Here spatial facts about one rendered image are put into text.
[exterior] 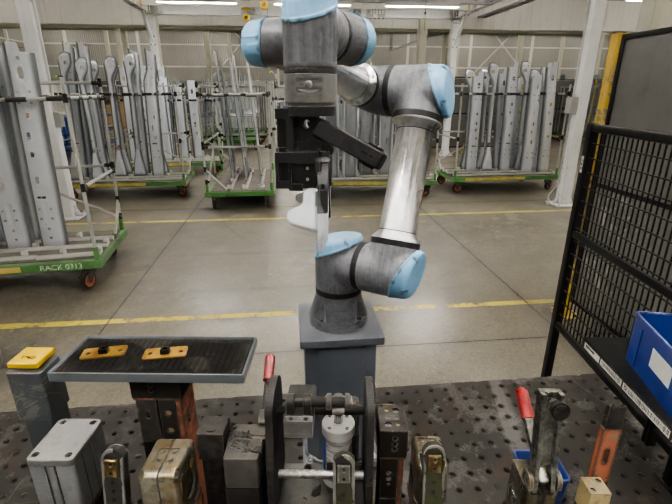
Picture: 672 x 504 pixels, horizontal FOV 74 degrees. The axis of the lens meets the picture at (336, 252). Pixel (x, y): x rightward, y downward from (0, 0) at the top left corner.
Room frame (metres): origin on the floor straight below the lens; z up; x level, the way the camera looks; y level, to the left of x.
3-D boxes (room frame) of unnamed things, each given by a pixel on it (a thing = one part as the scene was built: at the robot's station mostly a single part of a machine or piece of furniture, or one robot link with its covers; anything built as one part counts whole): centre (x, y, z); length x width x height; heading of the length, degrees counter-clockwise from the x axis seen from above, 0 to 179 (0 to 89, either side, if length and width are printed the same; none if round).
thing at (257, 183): (7.31, 1.50, 0.88); 1.91 x 1.00 x 1.76; 7
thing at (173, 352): (0.78, 0.35, 1.17); 0.08 x 0.04 x 0.01; 98
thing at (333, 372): (1.03, -0.01, 0.90); 0.21 x 0.21 x 0.40; 6
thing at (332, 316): (1.03, -0.01, 1.15); 0.15 x 0.15 x 0.10
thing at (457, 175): (8.06, -2.84, 0.88); 1.91 x 1.01 x 1.76; 98
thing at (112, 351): (0.78, 0.47, 1.17); 0.08 x 0.04 x 0.01; 101
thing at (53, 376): (0.77, 0.35, 1.16); 0.37 x 0.14 x 0.02; 89
